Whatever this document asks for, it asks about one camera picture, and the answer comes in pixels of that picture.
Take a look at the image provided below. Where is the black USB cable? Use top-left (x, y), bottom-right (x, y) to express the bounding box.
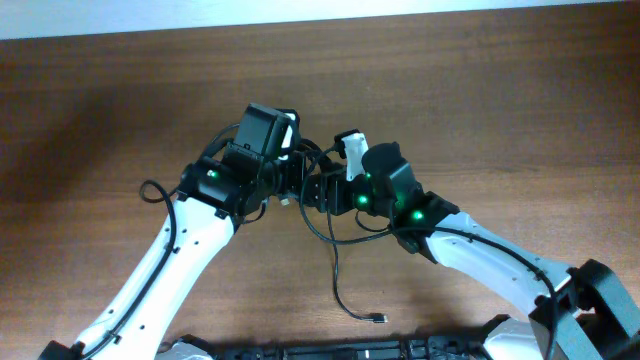
top-left (325, 209), bottom-right (389, 324)

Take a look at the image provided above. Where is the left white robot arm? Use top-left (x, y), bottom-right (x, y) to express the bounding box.
top-left (40, 103), bottom-right (300, 359)

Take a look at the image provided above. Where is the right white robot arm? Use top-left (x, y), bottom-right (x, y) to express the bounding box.
top-left (298, 141), bottom-right (639, 359)

